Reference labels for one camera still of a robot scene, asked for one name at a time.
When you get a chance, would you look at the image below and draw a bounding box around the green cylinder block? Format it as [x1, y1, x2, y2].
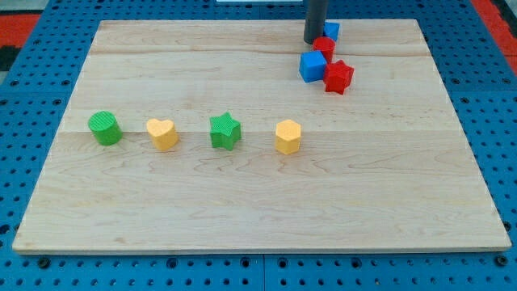
[88, 111, 123, 146]

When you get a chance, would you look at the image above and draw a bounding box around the red cylinder block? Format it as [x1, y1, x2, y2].
[313, 36, 336, 62]

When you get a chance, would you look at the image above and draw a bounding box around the red star block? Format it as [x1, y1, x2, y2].
[323, 60, 355, 95]

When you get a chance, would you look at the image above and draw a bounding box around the yellow hexagon block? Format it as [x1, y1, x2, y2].
[275, 120, 301, 154]

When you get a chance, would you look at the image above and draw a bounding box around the light wooden board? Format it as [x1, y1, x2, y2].
[12, 19, 511, 255]

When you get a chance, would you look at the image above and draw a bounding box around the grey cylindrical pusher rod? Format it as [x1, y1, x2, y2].
[304, 0, 329, 44]

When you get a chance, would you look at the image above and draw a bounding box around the small blue block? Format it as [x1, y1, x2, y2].
[323, 22, 340, 42]

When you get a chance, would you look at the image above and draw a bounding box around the yellow heart block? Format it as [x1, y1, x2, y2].
[146, 118, 179, 151]

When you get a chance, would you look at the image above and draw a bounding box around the blue cube block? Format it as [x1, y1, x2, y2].
[299, 50, 327, 82]

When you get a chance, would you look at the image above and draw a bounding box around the green star block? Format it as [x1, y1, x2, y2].
[209, 112, 242, 151]

